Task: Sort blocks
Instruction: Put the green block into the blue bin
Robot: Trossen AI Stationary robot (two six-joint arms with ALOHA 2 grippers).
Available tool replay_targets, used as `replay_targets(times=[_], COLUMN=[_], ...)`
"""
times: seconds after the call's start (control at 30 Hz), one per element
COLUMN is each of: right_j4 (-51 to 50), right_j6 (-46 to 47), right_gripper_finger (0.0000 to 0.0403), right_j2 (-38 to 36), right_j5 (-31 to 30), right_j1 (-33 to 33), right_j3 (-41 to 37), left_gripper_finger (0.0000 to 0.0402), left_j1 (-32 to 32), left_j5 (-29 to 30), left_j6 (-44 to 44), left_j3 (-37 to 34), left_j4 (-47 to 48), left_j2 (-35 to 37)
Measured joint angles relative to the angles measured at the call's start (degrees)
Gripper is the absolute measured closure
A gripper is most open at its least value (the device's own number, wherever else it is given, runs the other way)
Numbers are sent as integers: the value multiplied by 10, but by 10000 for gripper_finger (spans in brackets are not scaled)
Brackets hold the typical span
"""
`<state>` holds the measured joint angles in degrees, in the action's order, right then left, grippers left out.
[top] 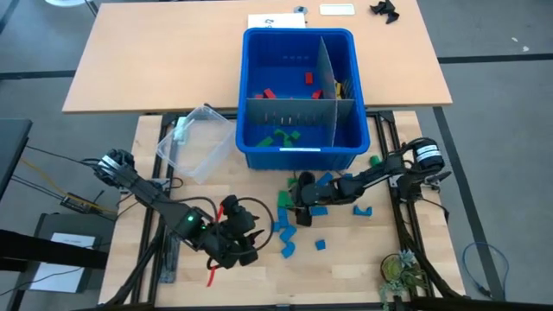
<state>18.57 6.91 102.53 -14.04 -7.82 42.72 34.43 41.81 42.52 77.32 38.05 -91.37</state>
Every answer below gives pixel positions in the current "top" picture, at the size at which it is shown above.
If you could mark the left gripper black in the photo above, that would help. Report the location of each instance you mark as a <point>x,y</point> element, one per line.
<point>233,242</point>

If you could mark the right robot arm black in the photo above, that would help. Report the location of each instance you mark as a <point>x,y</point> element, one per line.
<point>376,173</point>

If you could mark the blue arch block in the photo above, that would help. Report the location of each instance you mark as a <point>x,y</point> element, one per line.
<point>363,213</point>

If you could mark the black beam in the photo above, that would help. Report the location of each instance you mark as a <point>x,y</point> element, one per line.
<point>43,250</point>

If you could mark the black clamp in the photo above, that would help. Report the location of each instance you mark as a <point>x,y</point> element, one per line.
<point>207,105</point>

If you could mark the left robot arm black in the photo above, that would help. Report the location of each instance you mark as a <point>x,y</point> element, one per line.
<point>147,190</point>

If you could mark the white paper sheet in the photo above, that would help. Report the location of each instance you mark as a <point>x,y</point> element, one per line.
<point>276,19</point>

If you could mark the white round object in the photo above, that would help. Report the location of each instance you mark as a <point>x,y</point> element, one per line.
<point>65,2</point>

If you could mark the black equipment case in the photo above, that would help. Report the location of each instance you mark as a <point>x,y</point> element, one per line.
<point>43,224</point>

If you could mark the white bin label strip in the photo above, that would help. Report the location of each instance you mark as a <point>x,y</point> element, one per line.
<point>300,149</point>

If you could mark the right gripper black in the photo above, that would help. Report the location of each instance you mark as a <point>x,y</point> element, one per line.
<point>315,194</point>

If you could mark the dark grey rectangular plate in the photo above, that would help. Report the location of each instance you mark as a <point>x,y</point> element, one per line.
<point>170,259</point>

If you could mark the black plastic bracket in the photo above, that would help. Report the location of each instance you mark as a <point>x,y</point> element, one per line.
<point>386,10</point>

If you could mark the light wooden desk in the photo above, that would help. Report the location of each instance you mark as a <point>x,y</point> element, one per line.
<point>151,65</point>

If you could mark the blue plastic bin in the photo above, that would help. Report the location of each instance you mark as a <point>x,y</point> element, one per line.
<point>281,56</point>

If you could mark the yellow long rectangular block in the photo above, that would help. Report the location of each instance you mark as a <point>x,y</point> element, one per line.
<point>339,90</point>

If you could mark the artificial potted plant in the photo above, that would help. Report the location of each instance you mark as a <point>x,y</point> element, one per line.
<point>395,270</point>

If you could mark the grey desk grommet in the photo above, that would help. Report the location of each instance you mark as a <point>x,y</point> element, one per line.
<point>300,9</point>

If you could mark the green cylinder block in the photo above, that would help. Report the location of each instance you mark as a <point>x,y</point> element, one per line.
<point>375,160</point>

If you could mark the grey metal mounting plate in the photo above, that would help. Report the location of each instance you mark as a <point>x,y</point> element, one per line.
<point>394,181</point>

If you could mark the white paper note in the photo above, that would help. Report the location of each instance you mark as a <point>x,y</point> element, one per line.
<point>73,240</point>

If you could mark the grey slotted divider panel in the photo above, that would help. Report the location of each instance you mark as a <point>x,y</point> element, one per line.
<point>294,113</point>
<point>325,65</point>

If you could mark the green arch block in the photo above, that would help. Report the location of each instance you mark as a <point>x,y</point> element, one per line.
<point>295,135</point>
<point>292,182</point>
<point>281,132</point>

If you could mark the green rectangular block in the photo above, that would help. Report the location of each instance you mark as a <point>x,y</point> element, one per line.
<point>287,142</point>
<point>285,200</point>

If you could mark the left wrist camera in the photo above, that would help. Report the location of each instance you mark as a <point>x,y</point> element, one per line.
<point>231,204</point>

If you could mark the green long block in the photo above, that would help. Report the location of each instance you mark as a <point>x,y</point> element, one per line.
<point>264,141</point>

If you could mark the clear plastic container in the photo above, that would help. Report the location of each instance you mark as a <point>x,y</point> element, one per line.
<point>194,142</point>

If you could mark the black side desk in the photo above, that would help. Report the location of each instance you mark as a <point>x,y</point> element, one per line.
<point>13,151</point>

